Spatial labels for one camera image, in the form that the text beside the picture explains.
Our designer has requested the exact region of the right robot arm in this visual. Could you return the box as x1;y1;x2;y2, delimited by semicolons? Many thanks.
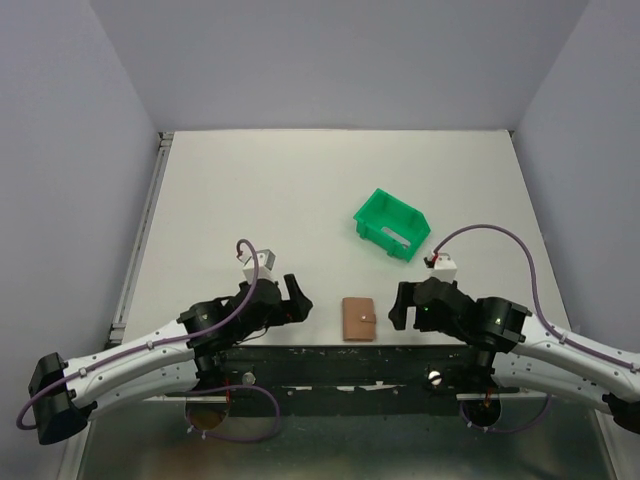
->
388;277;639;433

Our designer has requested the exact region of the green plastic bin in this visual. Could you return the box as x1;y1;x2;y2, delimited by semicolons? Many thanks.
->
353;188;431;262

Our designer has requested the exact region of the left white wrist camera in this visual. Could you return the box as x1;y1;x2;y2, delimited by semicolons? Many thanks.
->
238;249;276;283

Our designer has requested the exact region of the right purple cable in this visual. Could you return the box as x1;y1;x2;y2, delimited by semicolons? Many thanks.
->
432;224;640;434

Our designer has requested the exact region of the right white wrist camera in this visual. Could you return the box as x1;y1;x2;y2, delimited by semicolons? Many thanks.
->
424;253;458;283

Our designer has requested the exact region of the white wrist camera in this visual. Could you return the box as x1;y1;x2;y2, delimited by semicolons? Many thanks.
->
238;249;276;283
424;253;458;283

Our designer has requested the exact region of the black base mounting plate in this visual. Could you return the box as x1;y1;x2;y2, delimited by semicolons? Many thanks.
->
164;339;521;419

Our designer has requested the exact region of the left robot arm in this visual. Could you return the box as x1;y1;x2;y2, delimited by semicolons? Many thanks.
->
25;274;313;445

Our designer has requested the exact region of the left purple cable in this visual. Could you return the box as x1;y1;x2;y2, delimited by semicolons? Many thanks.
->
15;238;281;444

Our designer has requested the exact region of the tan leather card holder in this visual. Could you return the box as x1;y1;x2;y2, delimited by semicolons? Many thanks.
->
342;297;377;342

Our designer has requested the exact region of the purple cable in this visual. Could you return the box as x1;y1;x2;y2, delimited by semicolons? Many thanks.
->
15;238;281;444
432;224;640;434

